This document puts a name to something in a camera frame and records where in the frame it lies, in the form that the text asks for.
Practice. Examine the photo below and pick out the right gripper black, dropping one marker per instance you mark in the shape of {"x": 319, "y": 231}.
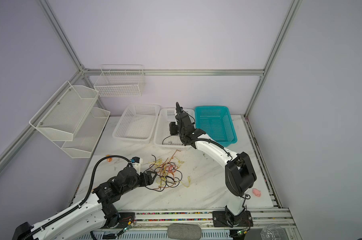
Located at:
{"x": 172, "y": 126}

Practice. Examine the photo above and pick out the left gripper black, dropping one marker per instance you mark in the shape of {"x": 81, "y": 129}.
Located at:
{"x": 149, "y": 180}

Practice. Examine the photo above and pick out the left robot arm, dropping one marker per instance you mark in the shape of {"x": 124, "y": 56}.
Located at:
{"x": 96, "y": 210}

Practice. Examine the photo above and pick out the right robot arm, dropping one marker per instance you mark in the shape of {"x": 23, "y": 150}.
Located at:
{"x": 240, "y": 175}

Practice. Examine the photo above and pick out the middle white plastic basket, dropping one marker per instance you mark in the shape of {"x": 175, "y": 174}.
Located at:
{"x": 162, "y": 137}

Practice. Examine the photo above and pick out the white plastic basket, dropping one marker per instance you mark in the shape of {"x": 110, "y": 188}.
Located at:
{"x": 162, "y": 137}
{"x": 137, "y": 123}

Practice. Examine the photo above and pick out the left white plastic basket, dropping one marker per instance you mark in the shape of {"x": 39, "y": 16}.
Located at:
{"x": 137, "y": 123}

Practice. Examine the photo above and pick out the teal plastic basket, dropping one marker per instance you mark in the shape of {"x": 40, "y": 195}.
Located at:
{"x": 217, "y": 122}

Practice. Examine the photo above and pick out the grey fabric pad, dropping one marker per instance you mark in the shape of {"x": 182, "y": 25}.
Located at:
{"x": 184, "y": 232}

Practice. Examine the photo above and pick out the white two-tier mesh shelf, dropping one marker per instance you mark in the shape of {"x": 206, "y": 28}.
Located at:
{"x": 71, "y": 120}

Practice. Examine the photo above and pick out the pink small toy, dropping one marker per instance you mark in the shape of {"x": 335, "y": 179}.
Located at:
{"x": 257, "y": 192}

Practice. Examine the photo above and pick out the clear plastic container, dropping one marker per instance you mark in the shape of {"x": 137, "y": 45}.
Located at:
{"x": 273, "y": 232}

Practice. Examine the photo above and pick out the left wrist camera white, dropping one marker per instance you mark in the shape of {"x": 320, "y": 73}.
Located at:
{"x": 136, "y": 164}

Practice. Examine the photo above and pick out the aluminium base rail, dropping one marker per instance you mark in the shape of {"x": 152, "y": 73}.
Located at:
{"x": 149, "y": 225}

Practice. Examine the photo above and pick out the white wire wall basket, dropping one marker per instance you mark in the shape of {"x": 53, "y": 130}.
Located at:
{"x": 120, "y": 81}

